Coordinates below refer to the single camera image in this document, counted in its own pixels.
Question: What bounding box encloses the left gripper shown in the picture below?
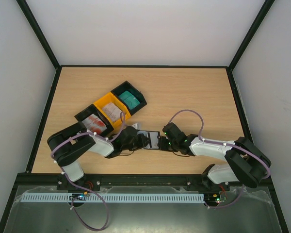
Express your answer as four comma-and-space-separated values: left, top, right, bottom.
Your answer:
122, 134, 151, 151

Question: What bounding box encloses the black leather card holder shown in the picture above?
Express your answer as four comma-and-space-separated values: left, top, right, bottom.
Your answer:
137, 131, 160, 150

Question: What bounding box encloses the white credit card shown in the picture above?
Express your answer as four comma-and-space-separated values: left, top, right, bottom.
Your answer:
147, 132, 160, 150

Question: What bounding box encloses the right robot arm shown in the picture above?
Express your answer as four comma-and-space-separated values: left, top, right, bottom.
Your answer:
162, 122, 272, 190

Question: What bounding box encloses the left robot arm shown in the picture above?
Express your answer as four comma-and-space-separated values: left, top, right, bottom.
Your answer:
47, 122, 150, 182

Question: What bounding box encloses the teal card stack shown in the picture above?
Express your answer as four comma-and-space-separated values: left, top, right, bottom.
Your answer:
119, 91, 140, 110

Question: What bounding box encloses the black bin with teal cards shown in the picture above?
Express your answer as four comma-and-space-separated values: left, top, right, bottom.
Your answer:
111, 81, 147, 116

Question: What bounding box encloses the yellow card bin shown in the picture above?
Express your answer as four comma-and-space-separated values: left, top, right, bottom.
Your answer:
94, 92, 131, 128

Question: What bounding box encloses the red patterned card stack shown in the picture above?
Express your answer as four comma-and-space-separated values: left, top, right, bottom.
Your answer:
82, 114, 107, 134

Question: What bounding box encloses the black bin with red cards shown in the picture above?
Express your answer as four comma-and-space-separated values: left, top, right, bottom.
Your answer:
74, 104, 114, 137

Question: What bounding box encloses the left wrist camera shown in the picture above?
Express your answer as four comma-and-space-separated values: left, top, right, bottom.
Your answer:
132, 123, 141, 131

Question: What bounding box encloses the black aluminium frame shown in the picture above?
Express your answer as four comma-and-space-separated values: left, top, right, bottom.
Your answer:
0, 0, 290, 233

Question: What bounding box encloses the white slotted cable duct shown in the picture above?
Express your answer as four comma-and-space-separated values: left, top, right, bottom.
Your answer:
20, 193, 204, 203

